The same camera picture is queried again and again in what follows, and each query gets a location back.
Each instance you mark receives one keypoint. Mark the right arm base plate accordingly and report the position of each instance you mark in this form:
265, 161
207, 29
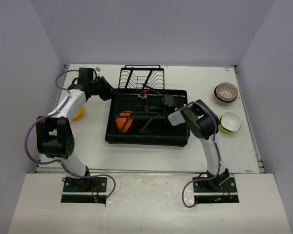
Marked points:
228, 186

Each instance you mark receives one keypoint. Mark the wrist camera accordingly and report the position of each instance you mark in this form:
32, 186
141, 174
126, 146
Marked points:
97, 69
143, 94

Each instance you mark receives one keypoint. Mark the yellow bowl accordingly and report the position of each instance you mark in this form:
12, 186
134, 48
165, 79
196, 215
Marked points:
78, 113

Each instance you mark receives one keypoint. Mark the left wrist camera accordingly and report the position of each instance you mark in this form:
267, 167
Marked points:
97, 69

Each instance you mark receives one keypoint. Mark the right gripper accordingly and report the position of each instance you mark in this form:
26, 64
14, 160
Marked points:
147, 109

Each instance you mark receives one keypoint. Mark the black wire dish rack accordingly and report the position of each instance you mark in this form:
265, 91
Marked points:
132, 80

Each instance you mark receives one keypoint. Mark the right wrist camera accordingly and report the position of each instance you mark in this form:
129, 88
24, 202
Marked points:
143, 94

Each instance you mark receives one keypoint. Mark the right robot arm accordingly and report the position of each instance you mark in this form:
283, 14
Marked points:
172, 119

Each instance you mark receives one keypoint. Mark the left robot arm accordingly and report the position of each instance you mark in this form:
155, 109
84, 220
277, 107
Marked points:
54, 135

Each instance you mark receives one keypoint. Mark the black drip tray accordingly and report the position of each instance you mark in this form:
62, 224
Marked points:
157, 133

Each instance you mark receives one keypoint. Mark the pink flower bowl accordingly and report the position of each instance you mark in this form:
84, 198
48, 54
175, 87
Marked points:
222, 101

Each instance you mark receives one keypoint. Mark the orange bowl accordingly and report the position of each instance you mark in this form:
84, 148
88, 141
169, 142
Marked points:
123, 121

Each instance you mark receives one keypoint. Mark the lime green bowl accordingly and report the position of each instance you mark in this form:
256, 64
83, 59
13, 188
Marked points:
224, 130
230, 114

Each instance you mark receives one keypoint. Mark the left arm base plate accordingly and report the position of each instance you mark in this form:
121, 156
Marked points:
80, 185

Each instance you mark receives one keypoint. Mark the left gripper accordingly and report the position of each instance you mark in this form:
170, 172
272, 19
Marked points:
109, 92

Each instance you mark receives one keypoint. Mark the brown patterned bowl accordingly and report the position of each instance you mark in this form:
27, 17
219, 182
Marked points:
227, 91

